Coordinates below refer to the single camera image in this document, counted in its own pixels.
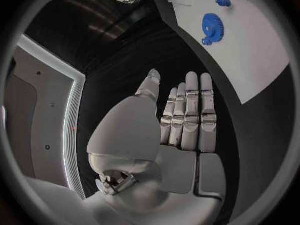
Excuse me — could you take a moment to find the blue gear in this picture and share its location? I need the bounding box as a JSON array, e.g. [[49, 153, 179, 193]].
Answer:
[[201, 12, 225, 46]]

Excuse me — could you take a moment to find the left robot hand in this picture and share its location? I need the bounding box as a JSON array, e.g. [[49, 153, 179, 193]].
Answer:
[[86, 68, 227, 225]]

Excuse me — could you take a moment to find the white task board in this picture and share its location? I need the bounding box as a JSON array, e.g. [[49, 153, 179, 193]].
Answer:
[[161, 0, 291, 106]]

